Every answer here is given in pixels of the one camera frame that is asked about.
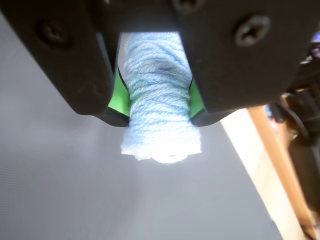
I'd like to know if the light blue yarn block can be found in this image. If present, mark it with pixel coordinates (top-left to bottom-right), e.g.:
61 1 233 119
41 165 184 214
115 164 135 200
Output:
120 32 203 165

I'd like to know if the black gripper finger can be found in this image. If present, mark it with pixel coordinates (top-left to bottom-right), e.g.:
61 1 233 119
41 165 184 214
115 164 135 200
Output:
0 0 131 128
172 0 320 128

